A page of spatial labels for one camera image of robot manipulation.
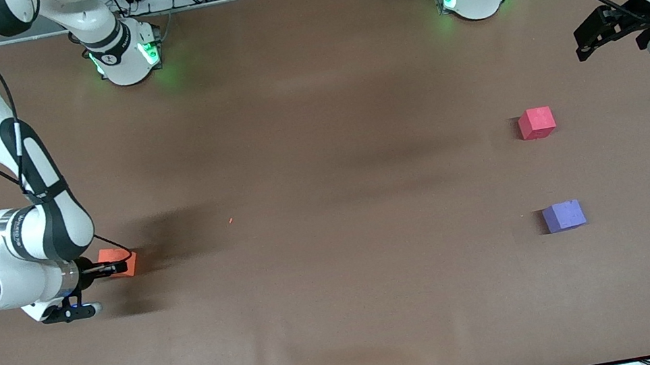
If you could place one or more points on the red foam block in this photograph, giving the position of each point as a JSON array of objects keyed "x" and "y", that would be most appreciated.
[{"x": 536, "y": 123}]

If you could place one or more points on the orange foam block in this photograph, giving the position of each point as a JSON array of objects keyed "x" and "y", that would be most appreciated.
[{"x": 123, "y": 257}]

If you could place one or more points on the purple foam block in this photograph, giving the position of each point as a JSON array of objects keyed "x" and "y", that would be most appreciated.
[{"x": 564, "y": 216}]

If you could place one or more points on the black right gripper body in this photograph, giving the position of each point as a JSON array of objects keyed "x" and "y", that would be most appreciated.
[{"x": 85, "y": 267}]

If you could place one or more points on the brown table mat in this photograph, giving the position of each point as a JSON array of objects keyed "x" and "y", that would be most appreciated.
[{"x": 317, "y": 291}]

